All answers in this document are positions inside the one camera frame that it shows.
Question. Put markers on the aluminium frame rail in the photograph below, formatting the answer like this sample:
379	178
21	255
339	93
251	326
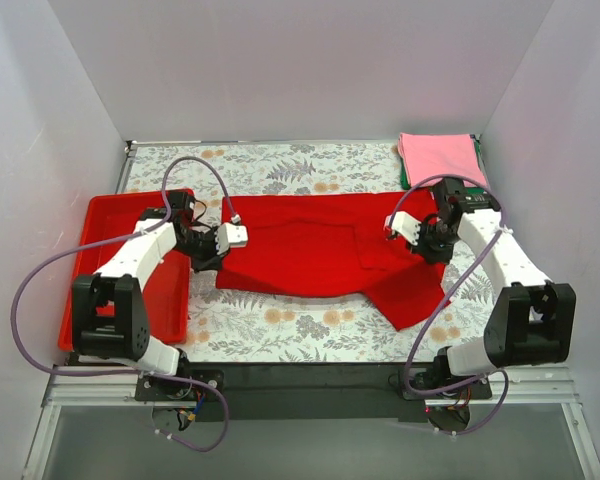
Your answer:
527	385

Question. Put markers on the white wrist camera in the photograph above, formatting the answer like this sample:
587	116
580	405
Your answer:
228	236
405	225

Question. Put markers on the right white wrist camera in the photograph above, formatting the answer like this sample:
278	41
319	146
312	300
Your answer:
405	225

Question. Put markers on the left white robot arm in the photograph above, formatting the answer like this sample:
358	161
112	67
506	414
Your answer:
109	317

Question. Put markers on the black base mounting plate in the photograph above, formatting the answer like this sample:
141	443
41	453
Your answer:
285	391

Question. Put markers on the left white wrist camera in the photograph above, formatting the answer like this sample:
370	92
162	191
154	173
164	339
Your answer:
228	236

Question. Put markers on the floral patterned table mat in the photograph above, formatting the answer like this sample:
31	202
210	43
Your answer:
232	325

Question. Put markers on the pink folded t shirt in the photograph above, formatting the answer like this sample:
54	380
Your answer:
428	155

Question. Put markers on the green folded t shirt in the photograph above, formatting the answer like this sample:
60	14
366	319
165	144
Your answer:
404	179

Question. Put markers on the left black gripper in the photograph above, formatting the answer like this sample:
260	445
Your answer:
206	255

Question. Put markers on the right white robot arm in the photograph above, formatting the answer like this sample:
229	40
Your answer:
532	319

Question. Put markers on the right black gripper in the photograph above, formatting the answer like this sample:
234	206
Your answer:
428	248

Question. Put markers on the red t shirt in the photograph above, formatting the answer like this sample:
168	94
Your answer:
324	246

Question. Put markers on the red plastic tray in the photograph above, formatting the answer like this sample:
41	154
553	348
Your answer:
166	293

